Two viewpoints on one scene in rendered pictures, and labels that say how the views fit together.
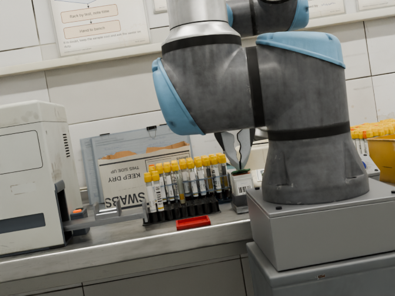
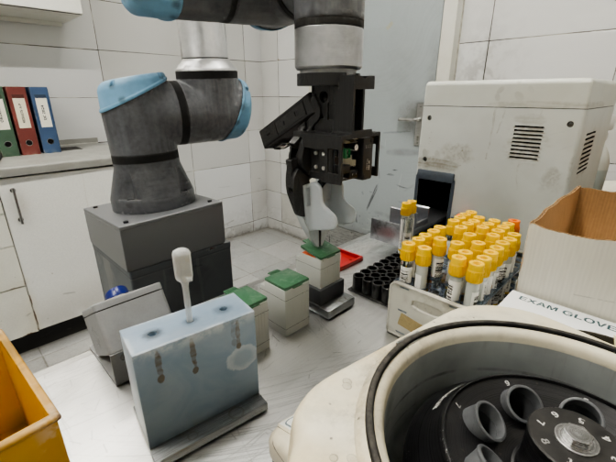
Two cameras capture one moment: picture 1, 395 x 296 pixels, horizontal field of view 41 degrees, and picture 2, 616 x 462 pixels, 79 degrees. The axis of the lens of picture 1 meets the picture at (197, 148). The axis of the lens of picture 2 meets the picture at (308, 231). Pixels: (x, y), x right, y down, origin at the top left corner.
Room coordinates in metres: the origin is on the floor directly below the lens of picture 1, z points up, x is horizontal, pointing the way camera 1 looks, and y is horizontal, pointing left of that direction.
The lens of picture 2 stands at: (1.48, -0.40, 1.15)
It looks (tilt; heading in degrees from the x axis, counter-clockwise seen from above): 20 degrees down; 138
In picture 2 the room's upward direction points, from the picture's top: straight up
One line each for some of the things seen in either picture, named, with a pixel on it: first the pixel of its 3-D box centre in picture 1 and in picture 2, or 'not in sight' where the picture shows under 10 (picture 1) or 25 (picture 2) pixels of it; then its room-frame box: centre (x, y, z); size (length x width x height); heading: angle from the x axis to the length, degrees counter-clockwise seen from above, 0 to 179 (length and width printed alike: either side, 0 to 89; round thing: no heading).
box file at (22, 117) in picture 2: not in sight; (19, 120); (-0.91, -0.18, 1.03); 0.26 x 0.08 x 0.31; 2
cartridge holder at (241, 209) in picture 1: (245, 200); (317, 289); (1.14, -0.08, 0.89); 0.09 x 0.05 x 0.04; 3
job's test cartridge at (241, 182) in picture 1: (243, 188); (318, 272); (1.14, -0.08, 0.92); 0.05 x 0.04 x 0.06; 3
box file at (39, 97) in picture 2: not in sight; (40, 119); (-0.92, -0.09, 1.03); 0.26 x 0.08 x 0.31; 2
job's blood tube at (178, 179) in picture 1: (181, 191); (404, 250); (1.19, 0.05, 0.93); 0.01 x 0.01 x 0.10
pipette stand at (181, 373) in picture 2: not in sight; (195, 368); (1.21, -0.30, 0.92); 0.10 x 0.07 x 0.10; 85
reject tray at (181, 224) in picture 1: (193, 222); (335, 258); (1.06, 0.03, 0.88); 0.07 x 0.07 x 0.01; 3
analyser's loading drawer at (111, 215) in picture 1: (97, 215); (414, 216); (1.09, 0.23, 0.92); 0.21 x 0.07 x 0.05; 93
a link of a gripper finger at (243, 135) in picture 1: (243, 148); (320, 218); (1.16, -0.10, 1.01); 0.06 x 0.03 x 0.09; 3
